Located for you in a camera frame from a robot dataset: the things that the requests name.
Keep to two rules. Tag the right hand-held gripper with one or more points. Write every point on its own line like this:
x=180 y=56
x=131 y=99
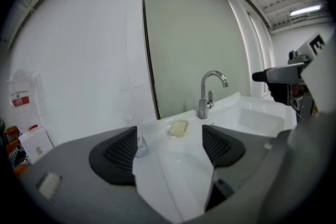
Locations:
x=320 y=81

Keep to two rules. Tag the person's right forearm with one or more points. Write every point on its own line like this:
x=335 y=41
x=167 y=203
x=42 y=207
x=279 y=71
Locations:
x=315 y=139

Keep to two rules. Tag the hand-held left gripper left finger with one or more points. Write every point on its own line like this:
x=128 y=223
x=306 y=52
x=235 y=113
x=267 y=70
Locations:
x=78 y=170

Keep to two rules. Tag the clear water bottle red label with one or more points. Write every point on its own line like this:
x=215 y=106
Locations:
x=23 y=91

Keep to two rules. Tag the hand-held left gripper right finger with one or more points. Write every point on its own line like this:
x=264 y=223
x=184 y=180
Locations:
x=249 y=165

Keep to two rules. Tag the white sink vanity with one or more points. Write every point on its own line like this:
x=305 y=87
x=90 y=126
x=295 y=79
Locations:
x=183 y=165

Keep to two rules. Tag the ceiling tube light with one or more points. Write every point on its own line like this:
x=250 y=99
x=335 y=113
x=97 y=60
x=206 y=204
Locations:
x=305 y=10

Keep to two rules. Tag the chrome faucet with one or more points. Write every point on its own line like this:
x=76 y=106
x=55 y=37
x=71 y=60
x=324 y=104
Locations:
x=204 y=102

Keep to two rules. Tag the striped black white clothing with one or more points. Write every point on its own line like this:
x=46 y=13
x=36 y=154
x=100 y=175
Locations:
x=18 y=154

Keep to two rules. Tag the orange upholstered chair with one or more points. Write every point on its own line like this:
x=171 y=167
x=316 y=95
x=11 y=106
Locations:
x=12 y=135

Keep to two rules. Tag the white water dispenser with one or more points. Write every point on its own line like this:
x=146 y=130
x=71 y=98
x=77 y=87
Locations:
x=36 y=144

